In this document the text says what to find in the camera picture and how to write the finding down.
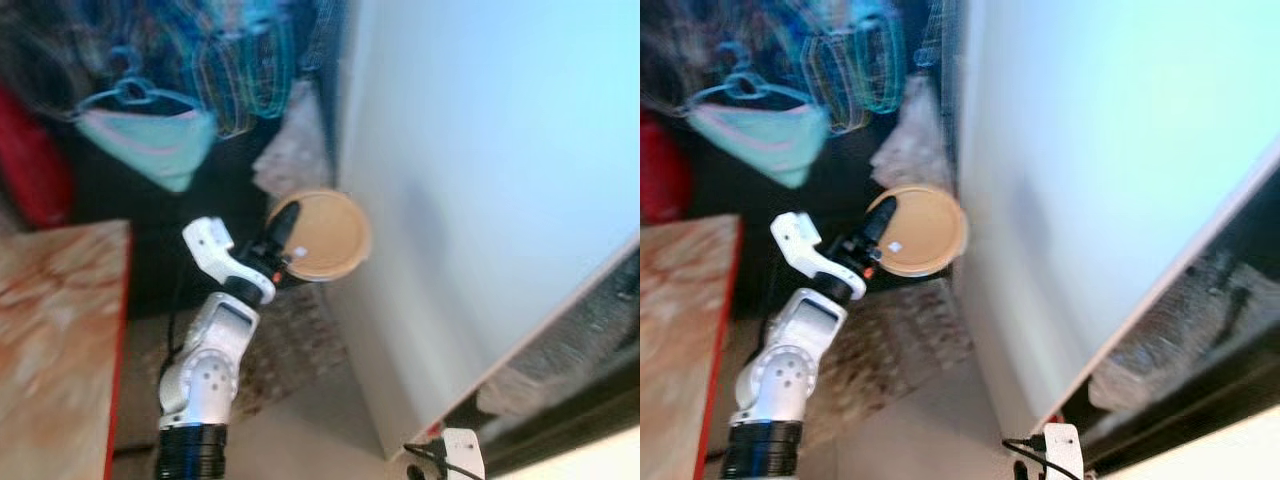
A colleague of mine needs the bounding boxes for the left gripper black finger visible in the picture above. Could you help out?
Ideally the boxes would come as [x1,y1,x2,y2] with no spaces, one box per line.
[862,196,899,247]
[268,200,302,253]

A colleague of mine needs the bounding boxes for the tan round lidded container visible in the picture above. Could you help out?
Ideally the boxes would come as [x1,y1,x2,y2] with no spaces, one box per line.
[265,188,373,283]
[868,184,969,279]

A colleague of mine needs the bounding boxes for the white fridge body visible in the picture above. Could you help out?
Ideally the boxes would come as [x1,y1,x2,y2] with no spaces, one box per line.
[955,0,1280,441]
[335,0,641,461]

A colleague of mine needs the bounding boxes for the white patterned cloth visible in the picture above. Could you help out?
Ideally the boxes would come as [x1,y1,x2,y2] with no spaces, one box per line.
[870,75,953,196]
[250,80,338,201]

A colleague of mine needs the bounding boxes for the patterned floor mat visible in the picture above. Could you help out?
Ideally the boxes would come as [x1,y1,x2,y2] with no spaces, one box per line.
[120,285,351,421]
[800,280,976,441]

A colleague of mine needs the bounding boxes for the teal garment pink trim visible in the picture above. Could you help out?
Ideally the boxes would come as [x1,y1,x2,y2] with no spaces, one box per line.
[75,105,221,193]
[685,100,831,191]

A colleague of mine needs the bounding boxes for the teal striped hanging cloth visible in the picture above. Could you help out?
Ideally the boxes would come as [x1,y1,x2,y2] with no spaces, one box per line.
[800,10,911,136]
[195,10,301,136]

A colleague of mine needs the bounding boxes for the blue clothes hanger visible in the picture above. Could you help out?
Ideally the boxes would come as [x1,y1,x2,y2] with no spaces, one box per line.
[80,45,201,116]
[690,40,811,111]

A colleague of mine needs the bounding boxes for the marble pattern table red edge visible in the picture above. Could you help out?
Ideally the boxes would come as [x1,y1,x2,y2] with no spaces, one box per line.
[640,215,743,480]
[0,220,133,480]

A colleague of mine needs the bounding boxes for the red cloth bag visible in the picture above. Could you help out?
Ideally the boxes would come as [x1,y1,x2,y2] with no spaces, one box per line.
[0,85,76,231]
[640,110,696,226]

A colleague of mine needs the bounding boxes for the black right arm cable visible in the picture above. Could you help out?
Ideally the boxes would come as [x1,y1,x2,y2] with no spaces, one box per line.
[1003,435,1081,480]
[403,440,481,480]

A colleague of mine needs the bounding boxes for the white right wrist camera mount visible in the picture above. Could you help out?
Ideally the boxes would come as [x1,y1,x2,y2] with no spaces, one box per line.
[1040,422,1086,480]
[440,428,486,480]

